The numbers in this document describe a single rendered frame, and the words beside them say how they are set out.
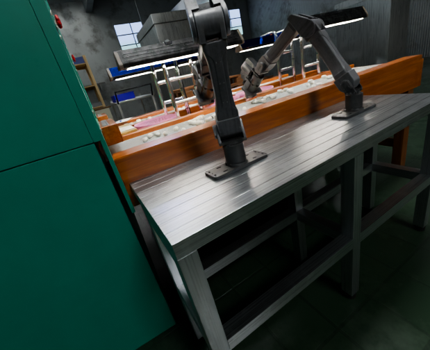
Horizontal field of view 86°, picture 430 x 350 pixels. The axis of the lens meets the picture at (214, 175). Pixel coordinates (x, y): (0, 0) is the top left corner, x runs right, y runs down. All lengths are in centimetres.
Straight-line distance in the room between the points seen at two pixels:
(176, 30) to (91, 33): 517
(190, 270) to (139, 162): 45
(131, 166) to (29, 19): 44
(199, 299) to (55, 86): 64
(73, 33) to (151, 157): 993
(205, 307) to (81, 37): 1039
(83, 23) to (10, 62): 1000
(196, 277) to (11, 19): 72
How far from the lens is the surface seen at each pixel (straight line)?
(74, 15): 1081
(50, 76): 77
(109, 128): 93
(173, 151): 85
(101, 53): 1060
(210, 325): 66
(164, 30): 599
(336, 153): 72
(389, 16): 749
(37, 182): 81
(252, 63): 130
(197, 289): 56
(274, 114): 106
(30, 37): 79
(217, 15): 64
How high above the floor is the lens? 95
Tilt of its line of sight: 23 degrees down
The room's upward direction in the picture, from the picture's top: 14 degrees counter-clockwise
